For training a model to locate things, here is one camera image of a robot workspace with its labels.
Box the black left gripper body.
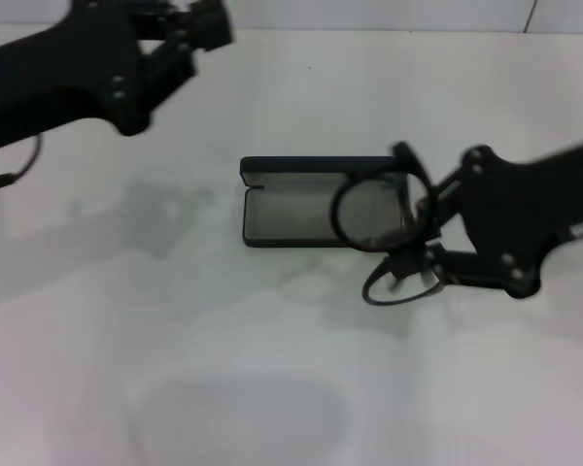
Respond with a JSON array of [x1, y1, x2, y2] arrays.
[[0, 0, 153, 156]]

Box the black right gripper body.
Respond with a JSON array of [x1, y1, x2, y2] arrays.
[[458, 137, 583, 300]]

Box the black round-lens glasses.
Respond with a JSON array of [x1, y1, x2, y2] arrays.
[[329, 140, 451, 309]]

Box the black glasses case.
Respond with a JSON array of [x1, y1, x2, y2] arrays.
[[239, 154, 419, 250]]

